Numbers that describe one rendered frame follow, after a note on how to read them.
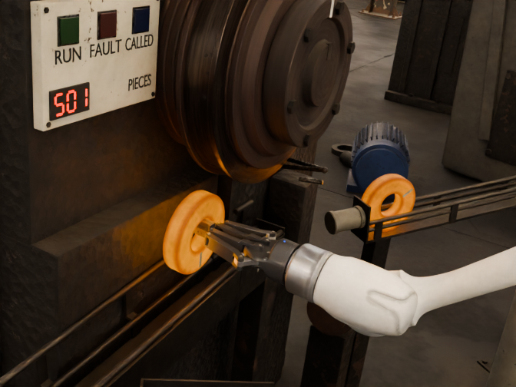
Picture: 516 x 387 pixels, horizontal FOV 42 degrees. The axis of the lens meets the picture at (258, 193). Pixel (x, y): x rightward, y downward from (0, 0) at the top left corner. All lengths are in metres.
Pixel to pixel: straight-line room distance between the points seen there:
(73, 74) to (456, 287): 0.72
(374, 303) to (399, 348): 1.42
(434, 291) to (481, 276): 0.10
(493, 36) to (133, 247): 3.01
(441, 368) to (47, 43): 1.83
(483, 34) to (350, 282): 3.03
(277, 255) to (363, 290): 0.16
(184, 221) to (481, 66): 3.02
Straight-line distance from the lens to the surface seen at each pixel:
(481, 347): 2.62
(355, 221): 1.72
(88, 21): 1.03
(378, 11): 10.26
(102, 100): 1.09
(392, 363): 2.40
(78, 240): 1.10
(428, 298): 1.23
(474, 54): 4.01
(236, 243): 1.17
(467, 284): 1.20
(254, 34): 1.13
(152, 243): 1.25
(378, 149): 3.42
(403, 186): 1.77
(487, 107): 3.98
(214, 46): 1.09
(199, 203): 1.18
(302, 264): 1.10
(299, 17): 1.16
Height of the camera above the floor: 1.40
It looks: 24 degrees down
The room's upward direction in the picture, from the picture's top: 7 degrees clockwise
